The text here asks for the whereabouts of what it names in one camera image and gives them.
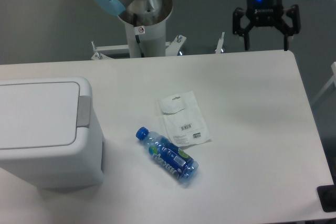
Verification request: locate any white trash can lid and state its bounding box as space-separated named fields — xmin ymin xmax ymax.
xmin=1 ymin=79 xmax=92 ymax=150

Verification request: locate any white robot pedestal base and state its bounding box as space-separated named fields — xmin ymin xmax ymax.
xmin=90 ymin=19 xmax=225 ymax=61

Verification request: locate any black device at table edge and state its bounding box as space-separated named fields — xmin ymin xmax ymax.
xmin=317 ymin=185 xmax=335 ymax=212

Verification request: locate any white plastic packaging bag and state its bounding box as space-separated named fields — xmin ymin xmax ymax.
xmin=158 ymin=91 xmax=211 ymax=147

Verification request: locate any white plastic trash can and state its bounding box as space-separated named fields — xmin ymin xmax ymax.
xmin=1 ymin=77 xmax=104 ymax=189

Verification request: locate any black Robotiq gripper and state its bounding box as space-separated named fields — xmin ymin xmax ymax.
xmin=233 ymin=0 xmax=301 ymax=51

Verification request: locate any white frame at right edge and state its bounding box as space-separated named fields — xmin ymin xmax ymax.
xmin=311 ymin=62 xmax=335 ymax=109

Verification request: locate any blue plastic water bottle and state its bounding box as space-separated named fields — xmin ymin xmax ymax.
xmin=136 ymin=127 xmax=199 ymax=183

